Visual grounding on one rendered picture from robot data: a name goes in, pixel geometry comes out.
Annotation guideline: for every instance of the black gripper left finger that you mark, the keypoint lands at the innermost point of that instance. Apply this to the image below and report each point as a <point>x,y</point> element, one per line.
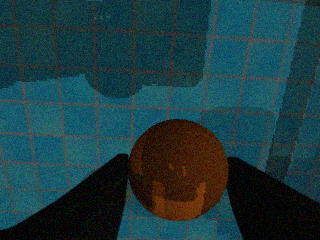
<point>92,210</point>

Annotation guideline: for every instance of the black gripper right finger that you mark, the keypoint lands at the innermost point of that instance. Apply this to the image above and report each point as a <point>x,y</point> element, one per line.
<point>266,209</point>

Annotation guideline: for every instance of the low clear corner wall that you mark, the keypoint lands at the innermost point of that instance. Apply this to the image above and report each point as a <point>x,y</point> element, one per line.
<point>304,171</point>

